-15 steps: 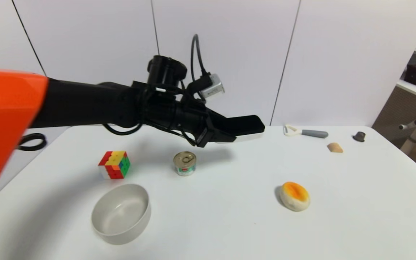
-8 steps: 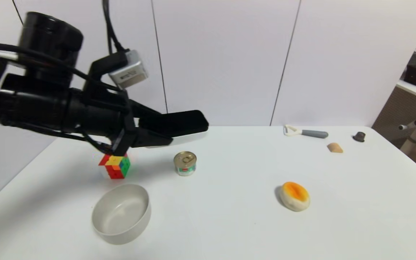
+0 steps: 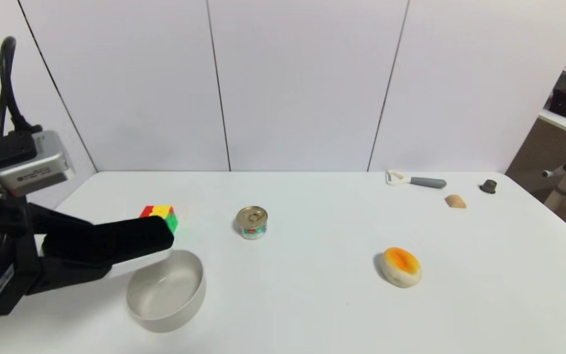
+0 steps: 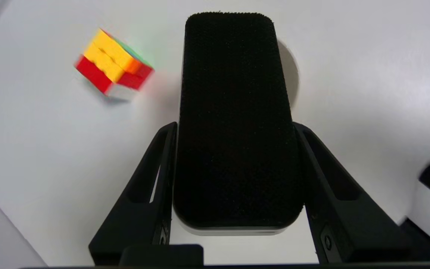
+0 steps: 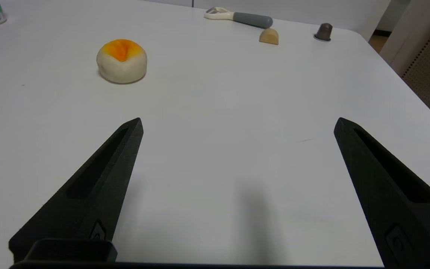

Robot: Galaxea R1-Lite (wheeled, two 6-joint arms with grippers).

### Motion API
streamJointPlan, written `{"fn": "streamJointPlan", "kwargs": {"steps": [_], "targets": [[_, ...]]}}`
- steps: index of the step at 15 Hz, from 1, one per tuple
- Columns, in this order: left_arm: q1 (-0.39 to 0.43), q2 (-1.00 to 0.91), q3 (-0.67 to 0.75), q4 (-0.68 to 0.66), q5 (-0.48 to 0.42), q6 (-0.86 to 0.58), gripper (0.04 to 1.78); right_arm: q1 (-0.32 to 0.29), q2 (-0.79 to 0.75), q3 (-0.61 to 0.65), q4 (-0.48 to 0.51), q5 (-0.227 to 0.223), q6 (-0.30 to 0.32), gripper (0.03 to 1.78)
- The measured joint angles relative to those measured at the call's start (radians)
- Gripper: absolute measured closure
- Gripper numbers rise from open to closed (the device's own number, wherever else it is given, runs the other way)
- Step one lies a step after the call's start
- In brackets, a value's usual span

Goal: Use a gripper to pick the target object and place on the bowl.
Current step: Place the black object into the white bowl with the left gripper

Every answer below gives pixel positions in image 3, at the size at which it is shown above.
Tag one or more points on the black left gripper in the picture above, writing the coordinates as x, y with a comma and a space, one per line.
4, 285

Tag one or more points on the black and white board eraser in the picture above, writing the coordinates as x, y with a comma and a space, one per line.
111, 241

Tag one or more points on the beige round bowl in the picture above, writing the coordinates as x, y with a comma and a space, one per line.
170, 295

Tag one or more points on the multicolour puzzle cube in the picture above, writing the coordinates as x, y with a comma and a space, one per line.
165, 212

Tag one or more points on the small tin can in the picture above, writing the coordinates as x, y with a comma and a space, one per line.
252, 223

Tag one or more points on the orange and white bun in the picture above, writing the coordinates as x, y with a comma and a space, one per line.
401, 268

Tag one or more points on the white grey bottle opener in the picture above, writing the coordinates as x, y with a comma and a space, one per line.
428, 182

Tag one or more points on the tan wooden block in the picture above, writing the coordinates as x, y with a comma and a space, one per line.
455, 201

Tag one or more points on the brown coffee capsule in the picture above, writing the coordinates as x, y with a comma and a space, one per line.
489, 186

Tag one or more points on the brown perforated panel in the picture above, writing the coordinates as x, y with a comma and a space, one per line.
533, 151

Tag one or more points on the dark box behind basket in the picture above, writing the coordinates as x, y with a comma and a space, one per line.
563, 80

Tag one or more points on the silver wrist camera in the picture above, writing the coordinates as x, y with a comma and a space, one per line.
35, 164

